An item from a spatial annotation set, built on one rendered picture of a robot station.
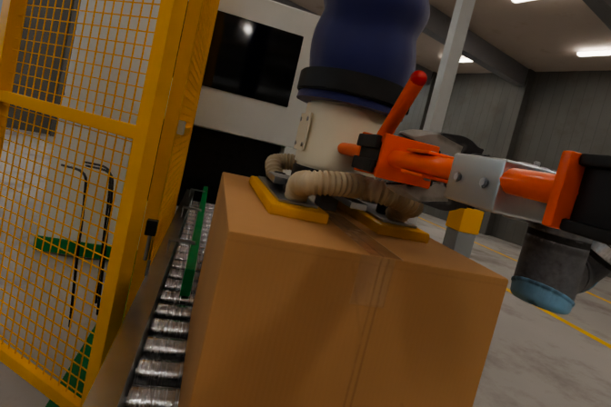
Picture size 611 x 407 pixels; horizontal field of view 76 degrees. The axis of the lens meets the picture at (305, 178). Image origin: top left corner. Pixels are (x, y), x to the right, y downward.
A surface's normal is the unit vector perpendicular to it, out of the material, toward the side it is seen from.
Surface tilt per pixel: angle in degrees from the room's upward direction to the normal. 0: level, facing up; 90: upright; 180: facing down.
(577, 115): 90
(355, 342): 90
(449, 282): 90
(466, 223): 90
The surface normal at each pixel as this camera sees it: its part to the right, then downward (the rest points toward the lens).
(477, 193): -0.94, -0.21
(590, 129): -0.80, -0.15
